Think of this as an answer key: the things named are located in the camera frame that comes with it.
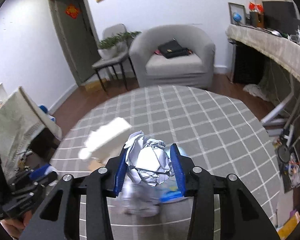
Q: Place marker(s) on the desk with beige cloth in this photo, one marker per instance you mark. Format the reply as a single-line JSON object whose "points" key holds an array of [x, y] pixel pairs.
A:
{"points": [[283, 51]]}

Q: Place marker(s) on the red door decoration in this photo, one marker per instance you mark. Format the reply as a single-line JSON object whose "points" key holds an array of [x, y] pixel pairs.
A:
{"points": [[72, 11]]}

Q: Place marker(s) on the white cardboard box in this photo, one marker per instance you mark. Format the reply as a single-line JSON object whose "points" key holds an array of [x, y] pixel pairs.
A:
{"points": [[107, 141]]}

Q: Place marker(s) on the grey-green door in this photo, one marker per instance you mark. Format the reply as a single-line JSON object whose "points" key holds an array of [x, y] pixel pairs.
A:
{"points": [[76, 37]]}

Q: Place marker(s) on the white paper ball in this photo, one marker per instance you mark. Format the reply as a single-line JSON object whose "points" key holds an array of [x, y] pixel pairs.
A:
{"points": [[147, 160]]}

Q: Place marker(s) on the black monitor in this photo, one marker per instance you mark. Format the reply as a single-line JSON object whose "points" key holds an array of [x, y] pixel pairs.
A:
{"points": [[281, 16]]}

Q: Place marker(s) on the grey dining chair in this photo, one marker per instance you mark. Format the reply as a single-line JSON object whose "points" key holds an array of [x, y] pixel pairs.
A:
{"points": [[119, 58]]}

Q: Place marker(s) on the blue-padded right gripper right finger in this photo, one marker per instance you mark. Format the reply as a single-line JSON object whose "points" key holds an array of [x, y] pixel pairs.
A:
{"points": [[194, 181]]}

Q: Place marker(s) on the blue white tissue pack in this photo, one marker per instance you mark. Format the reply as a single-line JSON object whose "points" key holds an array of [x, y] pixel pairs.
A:
{"points": [[143, 200]]}

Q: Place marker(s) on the black handbag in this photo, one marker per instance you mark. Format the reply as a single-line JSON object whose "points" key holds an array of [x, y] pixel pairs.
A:
{"points": [[172, 49]]}

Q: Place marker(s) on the grey armchair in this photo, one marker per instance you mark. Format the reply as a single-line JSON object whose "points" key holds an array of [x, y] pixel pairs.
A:
{"points": [[194, 69]]}

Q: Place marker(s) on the person's left hand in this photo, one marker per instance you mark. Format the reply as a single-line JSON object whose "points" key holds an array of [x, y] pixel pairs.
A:
{"points": [[14, 227]]}

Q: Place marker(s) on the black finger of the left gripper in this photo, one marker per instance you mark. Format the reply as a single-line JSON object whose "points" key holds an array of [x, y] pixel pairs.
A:
{"points": [[37, 179]]}

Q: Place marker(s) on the white potted green plant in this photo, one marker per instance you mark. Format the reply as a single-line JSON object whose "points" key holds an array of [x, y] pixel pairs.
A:
{"points": [[109, 47]]}

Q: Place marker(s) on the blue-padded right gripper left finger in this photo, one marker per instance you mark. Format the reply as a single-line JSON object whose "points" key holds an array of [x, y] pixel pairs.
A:
{"points": [[105, 182]]}

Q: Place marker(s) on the blue globe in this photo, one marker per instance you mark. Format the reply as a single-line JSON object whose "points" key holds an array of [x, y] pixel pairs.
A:
{"points": [[236, 17]]}

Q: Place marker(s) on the picture frame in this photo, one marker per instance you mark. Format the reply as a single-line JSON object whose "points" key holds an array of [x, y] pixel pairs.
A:
{"points": [[240, 9]]}

